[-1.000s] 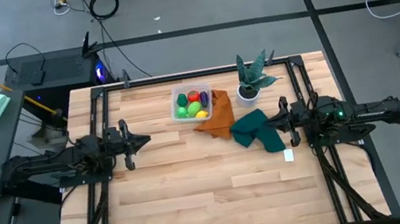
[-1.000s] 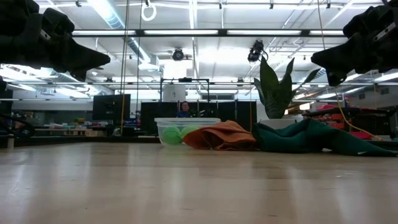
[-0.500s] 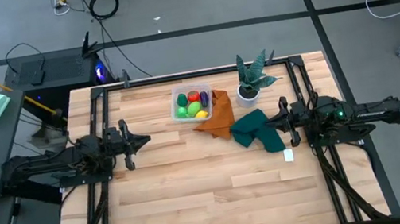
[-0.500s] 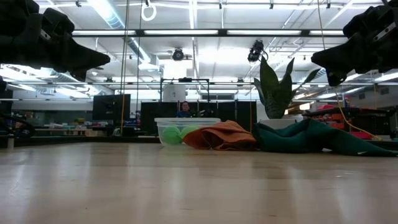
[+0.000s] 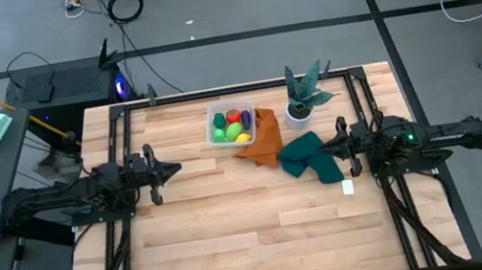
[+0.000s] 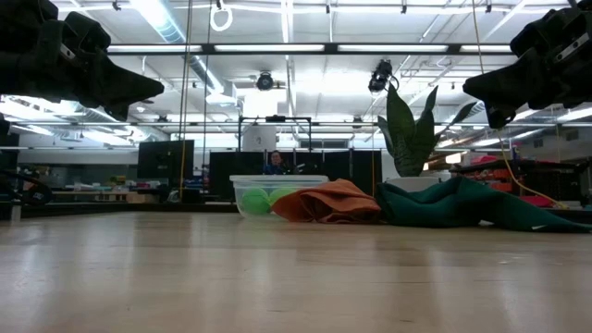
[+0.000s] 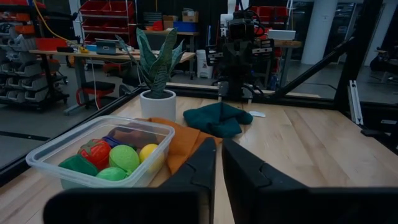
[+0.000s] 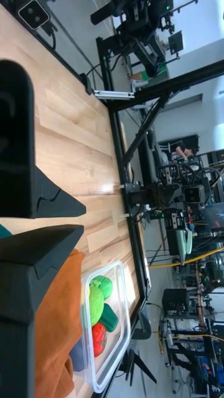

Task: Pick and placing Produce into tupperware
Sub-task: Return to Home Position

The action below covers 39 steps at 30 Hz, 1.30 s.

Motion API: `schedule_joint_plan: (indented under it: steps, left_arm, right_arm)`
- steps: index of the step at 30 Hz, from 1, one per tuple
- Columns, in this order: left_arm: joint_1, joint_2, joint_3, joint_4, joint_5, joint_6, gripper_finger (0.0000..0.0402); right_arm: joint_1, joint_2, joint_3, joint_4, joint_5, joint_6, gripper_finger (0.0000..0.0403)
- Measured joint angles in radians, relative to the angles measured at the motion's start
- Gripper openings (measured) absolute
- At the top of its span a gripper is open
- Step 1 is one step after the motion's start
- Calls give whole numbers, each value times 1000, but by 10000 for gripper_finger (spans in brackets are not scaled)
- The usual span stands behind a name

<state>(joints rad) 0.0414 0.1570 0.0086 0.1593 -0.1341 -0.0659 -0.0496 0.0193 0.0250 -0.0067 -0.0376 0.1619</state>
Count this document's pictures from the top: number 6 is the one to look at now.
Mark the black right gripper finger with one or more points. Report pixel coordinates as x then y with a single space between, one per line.
509 97
501 76

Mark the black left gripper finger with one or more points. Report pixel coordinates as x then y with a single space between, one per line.
134 78
129 97

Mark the round light green toy lime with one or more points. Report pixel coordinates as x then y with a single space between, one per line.
255 202

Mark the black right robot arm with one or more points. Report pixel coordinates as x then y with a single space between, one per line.
583 55

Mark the clear plastic tupperware container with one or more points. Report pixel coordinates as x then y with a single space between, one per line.
277 178

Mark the black background monitor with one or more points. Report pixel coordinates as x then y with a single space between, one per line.
164 162

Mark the shelf with red bins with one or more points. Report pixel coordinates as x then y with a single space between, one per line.
509 173

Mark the cluttered background workbench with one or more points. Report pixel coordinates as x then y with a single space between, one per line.
92 187

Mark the snake plant in white pot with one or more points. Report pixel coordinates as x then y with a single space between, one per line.
409 139

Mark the dark green cloth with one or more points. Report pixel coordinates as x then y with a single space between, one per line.
462 203

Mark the round black ceiling fixture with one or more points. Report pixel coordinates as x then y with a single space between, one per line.
265 81

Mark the white box on black stand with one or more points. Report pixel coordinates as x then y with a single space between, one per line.
259 139

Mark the person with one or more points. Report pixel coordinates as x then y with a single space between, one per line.
276 164

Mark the black partition panels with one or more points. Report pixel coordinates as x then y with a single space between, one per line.
342 168

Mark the orange cloth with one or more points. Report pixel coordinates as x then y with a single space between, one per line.
333 203

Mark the black camera on mount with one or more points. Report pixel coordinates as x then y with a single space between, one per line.
380 76

